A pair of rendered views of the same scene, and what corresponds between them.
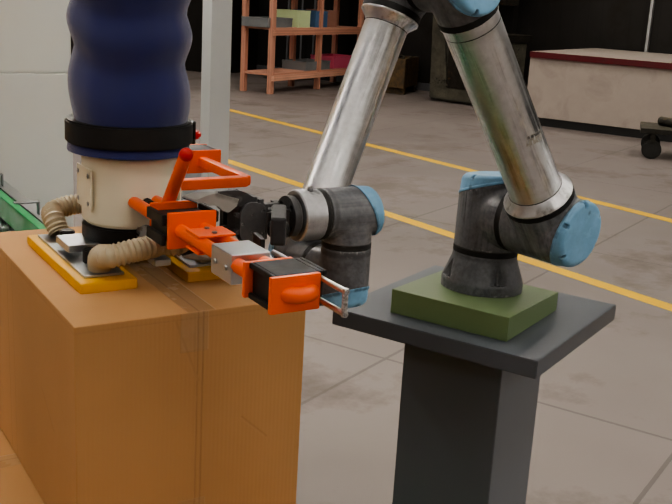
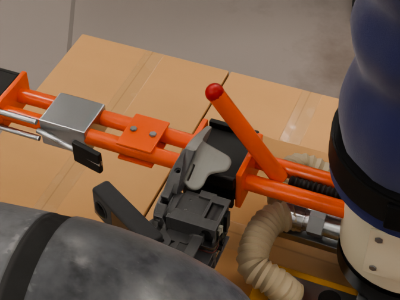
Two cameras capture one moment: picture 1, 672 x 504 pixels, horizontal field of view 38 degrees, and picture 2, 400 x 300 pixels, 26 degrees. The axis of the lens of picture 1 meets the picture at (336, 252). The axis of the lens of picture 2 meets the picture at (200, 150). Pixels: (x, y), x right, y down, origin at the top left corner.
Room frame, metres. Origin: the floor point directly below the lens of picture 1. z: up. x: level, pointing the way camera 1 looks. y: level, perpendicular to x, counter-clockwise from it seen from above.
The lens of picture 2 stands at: (2.16, -0.23, 1.87)
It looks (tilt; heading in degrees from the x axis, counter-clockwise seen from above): 45 degrees down; 144
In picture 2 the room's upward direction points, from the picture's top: straight up
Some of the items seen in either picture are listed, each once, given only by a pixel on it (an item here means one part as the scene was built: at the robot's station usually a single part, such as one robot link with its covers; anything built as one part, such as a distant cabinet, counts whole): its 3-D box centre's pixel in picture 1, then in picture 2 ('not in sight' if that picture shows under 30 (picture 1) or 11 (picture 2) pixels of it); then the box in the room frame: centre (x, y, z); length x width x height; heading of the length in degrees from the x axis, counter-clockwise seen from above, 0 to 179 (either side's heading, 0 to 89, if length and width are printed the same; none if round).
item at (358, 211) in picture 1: (345, 213); not in sight; (1.70, -0.01, 1.07); 0.12 x 0.09 x 0.10; 122
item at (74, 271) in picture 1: (78, 252); not in sight; (1.70, 0.47, 0.97); 0.34 x 0.10 x 0.05; 32
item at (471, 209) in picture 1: (493, 209); not in sight; (2.20, -0.36, 0.99); 0.17 x 0.15 x 0.18; 40
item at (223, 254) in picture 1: (240, 262); (74, 123); (1.36, 0.14, 1.06); 0.07 x 0.07 x 0.04; 32
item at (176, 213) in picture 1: (182, 223); (221, 162); (1.54, 0.25, 1.07); 0.10 x 0.08 x 0.06; 122
